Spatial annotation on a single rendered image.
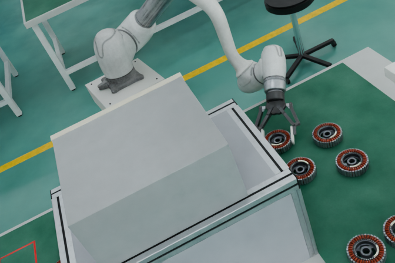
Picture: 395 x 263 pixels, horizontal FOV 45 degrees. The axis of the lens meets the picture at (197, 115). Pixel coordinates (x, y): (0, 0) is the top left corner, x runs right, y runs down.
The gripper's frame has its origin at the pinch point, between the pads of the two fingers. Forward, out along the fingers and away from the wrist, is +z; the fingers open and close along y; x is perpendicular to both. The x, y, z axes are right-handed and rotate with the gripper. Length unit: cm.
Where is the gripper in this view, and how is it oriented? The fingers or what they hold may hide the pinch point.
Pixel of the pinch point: (277, 140)
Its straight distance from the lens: 193.1
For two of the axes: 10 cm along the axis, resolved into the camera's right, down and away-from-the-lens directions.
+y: -9.3, 1.1, 3.4
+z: 0.0, 9.5, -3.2
